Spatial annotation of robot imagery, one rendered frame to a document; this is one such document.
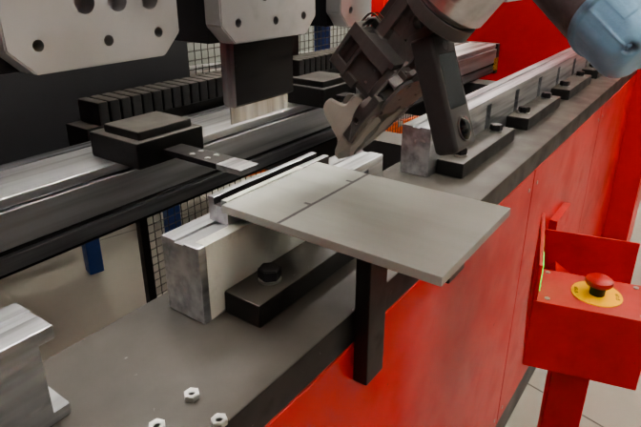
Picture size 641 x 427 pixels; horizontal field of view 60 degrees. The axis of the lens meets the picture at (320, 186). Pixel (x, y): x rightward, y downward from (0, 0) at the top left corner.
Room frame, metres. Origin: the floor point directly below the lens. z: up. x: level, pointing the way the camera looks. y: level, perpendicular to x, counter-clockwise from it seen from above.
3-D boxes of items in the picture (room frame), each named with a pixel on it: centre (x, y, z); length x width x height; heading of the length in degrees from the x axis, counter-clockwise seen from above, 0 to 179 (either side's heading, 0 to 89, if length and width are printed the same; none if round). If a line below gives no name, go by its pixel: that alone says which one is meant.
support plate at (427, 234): (0.56, -0.05, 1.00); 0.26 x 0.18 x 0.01; 54
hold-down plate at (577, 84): (1.75, -0.80, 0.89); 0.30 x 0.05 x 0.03; 144
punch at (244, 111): (0.65, 0.07, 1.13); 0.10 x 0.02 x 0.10; 144
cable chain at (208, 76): (1.05, 0.27, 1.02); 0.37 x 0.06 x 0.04; 144
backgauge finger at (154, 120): (0.75, 0.20, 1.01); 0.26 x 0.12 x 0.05; 54
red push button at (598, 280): (0.73, -0.42, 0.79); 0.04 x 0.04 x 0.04
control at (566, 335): (0.77, -0.43, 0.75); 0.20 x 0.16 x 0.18; 159
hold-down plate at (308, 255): (0.64, 0.00, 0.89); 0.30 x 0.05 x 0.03; 144
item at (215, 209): (0.66, 0.06, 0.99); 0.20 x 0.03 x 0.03; 144
